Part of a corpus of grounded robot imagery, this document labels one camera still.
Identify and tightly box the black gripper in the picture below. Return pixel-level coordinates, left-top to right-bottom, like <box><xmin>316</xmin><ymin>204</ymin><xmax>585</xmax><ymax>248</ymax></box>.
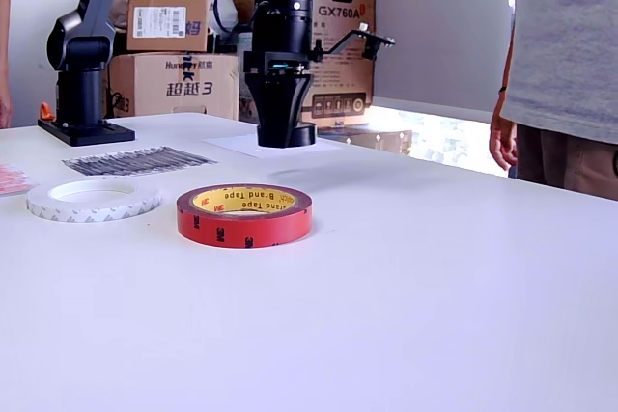
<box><xmin>242</xmin><ymin>50</ymin><xmax>317</xmax><ymax>149</ymax></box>

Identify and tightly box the bystander bare forearm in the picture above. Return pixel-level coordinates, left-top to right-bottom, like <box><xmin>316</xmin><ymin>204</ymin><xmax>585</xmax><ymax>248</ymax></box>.
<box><xmin>0</xmin><ymin>0</ymin><xmax>12</xmax><ymax>95</ymax></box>

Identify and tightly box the person's right forearm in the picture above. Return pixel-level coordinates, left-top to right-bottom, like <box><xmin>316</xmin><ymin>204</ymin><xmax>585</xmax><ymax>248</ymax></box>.
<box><xmin>499</xmin><ymin>0</ymin><xmax>521</xmax><ymax>91</ymax></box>

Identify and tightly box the red tape roll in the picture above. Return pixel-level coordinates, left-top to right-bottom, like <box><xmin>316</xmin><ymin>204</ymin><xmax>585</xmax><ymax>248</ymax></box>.
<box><xmin>175</xmin><ymin>182</ymin><xmax>314</xmax><ymax>250</ymax></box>

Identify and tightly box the white tape roll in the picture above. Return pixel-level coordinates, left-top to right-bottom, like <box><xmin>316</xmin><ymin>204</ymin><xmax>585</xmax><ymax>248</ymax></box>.
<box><xmin>26</xmin><ymin>178</ymin><xmax>163</xmax><ymax>224</ymax></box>

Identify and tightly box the person's right hand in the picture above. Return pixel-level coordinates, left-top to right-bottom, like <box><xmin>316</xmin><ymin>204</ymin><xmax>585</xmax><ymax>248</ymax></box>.
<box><xmin>488</xmin><ymin>91</ymin><xmax>520</xmax><ymax>173</ymax></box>

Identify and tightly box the bystander hand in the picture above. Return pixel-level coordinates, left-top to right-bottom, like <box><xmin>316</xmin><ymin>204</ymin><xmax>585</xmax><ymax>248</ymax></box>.
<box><xmin>0</xmin><ymin>91</ymin><xmax>14</xmax><ymax>129</ymax></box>

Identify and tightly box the blank white paper sheet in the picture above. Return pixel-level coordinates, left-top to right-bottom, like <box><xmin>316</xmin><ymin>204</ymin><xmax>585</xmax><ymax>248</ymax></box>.
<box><xmin>201</xmin><ymin>130</ymin><xmax>343</xmax><ymax>159</ymax></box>

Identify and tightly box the large GX760A cardboard box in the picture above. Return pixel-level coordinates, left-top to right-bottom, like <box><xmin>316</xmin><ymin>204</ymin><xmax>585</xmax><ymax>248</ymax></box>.
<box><xmin>215</xmin><ymin>0</ymin><xmax>378</xmax><ymax>132</ymax></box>

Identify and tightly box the grey plastic bag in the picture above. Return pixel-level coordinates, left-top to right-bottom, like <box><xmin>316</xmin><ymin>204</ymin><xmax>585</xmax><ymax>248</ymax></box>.
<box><xmin>208</xmin><ymin>0</ymin><xmax>256</xmax><ymax>54</ymax></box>

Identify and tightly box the upper cardboard box with label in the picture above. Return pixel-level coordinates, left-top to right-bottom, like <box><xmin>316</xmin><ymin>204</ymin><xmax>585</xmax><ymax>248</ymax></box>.
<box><xmin>126</xmin><ymin>0</ymin><xmax>212</xmax><ymax>54</ymax></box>

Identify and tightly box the Huntkey cardboard box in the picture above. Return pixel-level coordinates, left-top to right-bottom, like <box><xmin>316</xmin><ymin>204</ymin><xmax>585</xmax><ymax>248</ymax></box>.
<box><xmin>108</xmin><ymin>52</ymin><xmax>242</xmax><ymax>123</ymax></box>

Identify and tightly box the black scribbled paper sheet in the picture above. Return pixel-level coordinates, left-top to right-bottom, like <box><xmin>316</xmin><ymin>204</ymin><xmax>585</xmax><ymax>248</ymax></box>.
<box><xmin>61</xmin><ymin>145</ymin><xmax>219</xmax><ymax>178</ymax></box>

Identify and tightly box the red scribbled paper sheet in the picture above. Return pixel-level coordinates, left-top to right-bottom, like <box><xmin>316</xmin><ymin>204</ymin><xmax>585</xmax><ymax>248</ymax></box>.
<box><xmin>0</xmin><ymin>163</ymin><xmax>40</xmax><ymax>199</ymax></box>

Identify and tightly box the person in grey shirt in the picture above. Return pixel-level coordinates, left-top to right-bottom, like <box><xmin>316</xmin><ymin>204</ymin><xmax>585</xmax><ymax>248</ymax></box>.
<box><xmin>499</xmin><ymin>0</ymin><xmax>618</xmax><ymax>202</ymax></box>

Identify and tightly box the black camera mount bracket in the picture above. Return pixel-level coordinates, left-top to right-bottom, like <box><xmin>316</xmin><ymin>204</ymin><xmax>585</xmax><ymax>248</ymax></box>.
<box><xmin>311</xmin><ymin>28</ymin><xmax>387</xmax><ymax>64</ymax></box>

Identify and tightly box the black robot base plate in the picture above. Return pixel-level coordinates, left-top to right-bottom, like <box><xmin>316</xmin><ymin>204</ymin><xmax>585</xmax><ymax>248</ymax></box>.
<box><xmin>37</xmin><ymin>115</ymin><xmax>136</xmax><ymax>148</ymax></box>

